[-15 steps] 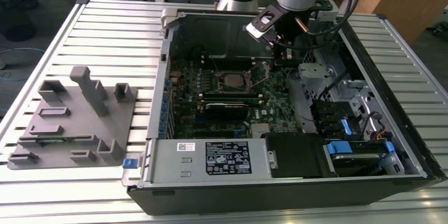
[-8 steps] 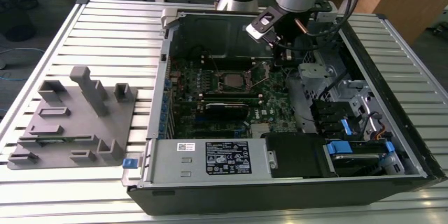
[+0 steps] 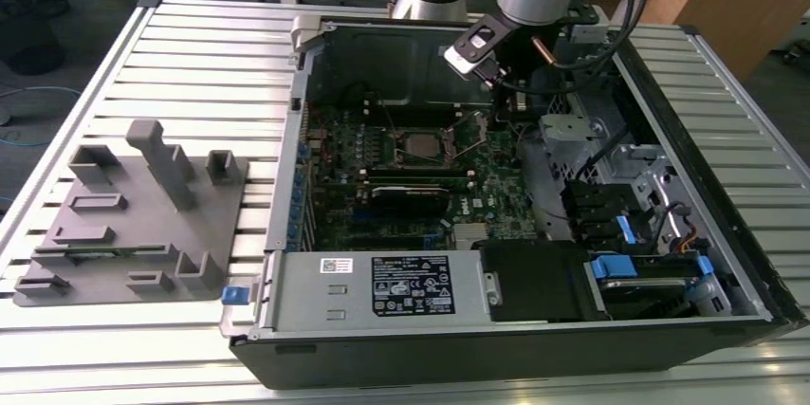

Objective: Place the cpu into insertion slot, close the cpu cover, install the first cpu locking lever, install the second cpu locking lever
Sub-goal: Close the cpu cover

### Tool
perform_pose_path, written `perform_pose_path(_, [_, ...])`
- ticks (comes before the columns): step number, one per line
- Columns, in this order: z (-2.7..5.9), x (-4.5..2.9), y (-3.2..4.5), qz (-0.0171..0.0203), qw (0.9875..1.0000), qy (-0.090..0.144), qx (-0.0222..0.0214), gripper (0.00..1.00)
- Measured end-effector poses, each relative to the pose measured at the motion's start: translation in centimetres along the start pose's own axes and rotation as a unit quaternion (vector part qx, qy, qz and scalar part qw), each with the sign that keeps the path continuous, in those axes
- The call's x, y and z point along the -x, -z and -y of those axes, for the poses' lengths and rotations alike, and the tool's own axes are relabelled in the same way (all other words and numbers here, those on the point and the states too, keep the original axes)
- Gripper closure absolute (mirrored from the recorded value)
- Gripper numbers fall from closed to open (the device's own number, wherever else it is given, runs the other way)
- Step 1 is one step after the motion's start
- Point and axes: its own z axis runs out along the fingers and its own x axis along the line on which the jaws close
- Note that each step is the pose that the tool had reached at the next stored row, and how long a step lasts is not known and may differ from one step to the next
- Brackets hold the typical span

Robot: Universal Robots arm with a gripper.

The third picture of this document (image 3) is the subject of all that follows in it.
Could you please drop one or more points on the black fan shroud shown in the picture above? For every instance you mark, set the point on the black fan shroud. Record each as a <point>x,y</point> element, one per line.
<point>539,281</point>

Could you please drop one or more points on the blue case latch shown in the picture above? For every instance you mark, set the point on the blue case latch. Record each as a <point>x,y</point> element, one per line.
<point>236,296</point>

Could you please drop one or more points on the green RAM stick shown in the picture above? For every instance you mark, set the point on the green RAM stick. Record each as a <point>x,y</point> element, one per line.
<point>96,253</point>

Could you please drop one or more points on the black plastic drive bracket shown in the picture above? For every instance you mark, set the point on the black plastic drive bracket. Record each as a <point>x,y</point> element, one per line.
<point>589,206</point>

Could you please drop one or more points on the silver power supply unit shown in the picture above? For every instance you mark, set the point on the silver power supply unit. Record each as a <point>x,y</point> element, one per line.
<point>304,291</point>

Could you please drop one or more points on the silver chipset heatsink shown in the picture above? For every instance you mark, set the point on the silver chipset heatsink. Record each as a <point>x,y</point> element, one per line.
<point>472,232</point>

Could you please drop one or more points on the black PC case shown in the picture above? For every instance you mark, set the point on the black PC case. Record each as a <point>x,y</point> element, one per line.
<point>444,357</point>

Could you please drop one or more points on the silver CPU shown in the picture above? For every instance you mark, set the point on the silver CPU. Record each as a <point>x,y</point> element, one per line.
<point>425,144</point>

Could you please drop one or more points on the hard disk in blue carrier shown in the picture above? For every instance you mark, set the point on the hard disk in blue carrier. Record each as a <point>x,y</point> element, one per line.
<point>613,267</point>

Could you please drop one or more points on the green motherboard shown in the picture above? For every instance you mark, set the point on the green motherboard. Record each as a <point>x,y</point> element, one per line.
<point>500,187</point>

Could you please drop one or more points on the office chair wheel base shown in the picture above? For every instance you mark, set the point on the office chair wheel base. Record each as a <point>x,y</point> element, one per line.
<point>796,53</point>

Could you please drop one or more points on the grey parts rack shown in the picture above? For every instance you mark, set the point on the grey parts rack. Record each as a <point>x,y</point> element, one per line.
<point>128,234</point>

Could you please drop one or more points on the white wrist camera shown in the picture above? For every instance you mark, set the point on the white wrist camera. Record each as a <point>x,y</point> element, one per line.
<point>465,54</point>

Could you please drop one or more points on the blue plastic pull tab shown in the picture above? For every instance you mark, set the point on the blue plastic pull tab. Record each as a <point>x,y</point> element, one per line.
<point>627,232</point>

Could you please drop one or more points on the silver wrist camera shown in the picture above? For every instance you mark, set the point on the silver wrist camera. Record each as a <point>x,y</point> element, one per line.
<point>589,34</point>

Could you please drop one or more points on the CPU socket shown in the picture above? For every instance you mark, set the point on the CPU socket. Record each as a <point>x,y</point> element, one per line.
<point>401,154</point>

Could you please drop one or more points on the black graphics card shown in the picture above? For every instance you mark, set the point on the black graphics card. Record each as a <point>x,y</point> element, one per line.
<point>412,203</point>

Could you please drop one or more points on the silver metal drive cage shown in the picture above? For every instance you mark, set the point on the silver metal drive cage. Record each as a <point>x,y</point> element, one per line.
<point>571,127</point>

